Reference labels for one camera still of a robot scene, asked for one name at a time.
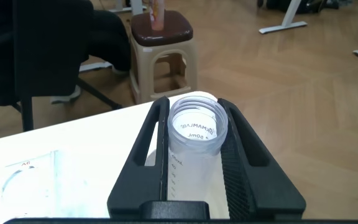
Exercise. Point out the pink drink cup with straw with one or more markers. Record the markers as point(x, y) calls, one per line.
point(156, 15)

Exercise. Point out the man in black sweater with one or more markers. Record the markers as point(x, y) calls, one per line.
point(110, 37)

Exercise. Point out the long white desk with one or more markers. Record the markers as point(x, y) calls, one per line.
point(286, 18)

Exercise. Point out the red pigment test tube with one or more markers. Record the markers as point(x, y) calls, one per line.
point(194, 168)

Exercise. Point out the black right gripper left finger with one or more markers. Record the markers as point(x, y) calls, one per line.
point(138, 186)

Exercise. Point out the clear acrylic tube rack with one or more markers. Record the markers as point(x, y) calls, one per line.
point(26, 186)

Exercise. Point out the black side chair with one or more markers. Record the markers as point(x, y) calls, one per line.
point(51, 46)

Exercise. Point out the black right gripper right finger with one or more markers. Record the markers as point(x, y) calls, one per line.
point(259, 193)

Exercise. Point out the beige stool brown seat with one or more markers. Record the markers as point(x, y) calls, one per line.
point(172, 35)

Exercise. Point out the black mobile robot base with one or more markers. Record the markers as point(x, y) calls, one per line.
point(306, 5)

